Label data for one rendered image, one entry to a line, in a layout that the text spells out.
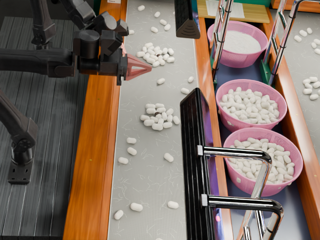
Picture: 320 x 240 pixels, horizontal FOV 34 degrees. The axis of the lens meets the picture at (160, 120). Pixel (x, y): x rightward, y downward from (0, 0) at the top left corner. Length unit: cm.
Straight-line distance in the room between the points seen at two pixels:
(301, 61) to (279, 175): 72
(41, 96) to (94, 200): 63
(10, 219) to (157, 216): 44
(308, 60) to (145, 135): 88
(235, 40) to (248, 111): 49
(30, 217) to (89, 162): 24
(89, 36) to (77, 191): 45
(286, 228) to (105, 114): 71
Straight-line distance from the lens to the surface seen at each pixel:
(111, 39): 143
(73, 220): 150
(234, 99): 201
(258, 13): 252
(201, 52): 218
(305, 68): 229
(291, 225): 172
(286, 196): 180
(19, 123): 164
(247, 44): 235
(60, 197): 168
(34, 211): 165
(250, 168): 177
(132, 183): 163
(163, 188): 162
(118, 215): 152
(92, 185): 158
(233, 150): 123
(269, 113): 200
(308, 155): 183
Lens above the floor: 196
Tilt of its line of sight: 41 degrees down
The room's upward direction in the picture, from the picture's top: 8 degrees clockwise
